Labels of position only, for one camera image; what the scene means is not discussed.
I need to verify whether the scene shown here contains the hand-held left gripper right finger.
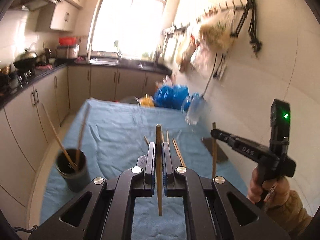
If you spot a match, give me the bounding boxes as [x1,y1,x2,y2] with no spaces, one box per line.
[162,142,292,240]

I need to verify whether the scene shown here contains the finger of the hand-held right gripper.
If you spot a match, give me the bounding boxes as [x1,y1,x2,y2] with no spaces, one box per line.
[210,129,237,149]

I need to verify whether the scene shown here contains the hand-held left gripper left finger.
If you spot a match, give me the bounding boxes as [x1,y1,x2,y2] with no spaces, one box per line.
[28,142,157,240]

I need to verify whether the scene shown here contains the dark grey chopstick cup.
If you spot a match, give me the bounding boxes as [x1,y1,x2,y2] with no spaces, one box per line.
[55,149,92,193]

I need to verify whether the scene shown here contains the person's right hand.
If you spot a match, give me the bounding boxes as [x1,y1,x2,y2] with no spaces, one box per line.
[247,167,292,207]

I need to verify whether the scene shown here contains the clear plastic bottle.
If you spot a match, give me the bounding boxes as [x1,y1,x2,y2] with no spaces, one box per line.
[181,93,207,126]

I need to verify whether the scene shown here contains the blue table cloth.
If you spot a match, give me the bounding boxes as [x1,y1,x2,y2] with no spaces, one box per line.
[40,98,248,240]

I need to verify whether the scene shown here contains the yellow bag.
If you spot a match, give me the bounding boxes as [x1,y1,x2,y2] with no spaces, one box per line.
[139,94,156,107]

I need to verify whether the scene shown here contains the blue plastic bag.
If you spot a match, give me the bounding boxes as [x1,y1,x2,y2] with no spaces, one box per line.
[153,84,191,109]

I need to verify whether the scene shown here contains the grey metal pot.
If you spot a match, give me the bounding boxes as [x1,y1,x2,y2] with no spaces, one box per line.
[118,95,142,106]

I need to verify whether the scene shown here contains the clear hanging plastic bag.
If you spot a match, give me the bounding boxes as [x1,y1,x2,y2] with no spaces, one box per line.
[190,44,216,77]

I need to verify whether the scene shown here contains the clear snack bag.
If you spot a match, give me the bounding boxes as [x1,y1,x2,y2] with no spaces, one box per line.
[155,76,176,88]

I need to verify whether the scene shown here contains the brown hanging bag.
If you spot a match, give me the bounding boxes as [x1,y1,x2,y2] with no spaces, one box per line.
[175,35,200,72]

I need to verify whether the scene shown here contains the black kitchen countertop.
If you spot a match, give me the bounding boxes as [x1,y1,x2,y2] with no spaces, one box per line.
[0,56,173,109]

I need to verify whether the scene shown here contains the white cutting board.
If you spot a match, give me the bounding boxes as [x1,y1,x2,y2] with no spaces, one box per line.
[163,37,179,61]

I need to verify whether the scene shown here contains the clear bag of dried food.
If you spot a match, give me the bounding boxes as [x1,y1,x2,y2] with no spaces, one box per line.
[199,14,236,52]

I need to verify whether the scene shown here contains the black utensil holder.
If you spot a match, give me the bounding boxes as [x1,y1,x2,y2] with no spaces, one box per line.
[154,44,162,65]

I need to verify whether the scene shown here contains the steel sink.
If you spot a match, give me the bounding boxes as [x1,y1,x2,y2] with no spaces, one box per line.
[89,57,119,65]

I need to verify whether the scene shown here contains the white base cabinets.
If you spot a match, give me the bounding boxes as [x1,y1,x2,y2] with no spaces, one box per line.
[0,65,171,220]

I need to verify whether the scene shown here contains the rice cooker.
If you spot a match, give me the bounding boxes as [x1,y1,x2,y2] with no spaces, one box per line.
[56,44,80,60]

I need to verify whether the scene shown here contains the kitchen window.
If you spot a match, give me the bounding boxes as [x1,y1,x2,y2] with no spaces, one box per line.
[89,0,186,58]

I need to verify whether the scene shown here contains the red basin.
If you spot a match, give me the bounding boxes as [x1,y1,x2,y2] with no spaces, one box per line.
[59,37,77,46]

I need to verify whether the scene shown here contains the gas stove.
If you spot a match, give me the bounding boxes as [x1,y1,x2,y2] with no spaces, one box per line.
[9,67,38,86]

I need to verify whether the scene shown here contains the black wok with lid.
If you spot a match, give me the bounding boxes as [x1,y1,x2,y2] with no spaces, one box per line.
[13,48,40,70]

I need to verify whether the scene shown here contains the black power cable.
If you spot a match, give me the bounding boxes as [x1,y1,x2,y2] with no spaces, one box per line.
[201,54,218,100]

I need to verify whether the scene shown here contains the wall power socket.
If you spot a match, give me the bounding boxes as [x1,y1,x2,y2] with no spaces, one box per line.
[213,54,228,81]

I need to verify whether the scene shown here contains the metal wall rack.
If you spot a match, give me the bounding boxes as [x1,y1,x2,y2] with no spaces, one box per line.
[162,23,191,37]

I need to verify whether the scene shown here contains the wall hook rail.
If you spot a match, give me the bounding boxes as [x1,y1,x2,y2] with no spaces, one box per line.
[196,0,250,22]

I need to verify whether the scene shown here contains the thin black cable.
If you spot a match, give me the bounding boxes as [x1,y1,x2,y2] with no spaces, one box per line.
[11,226,38,234]

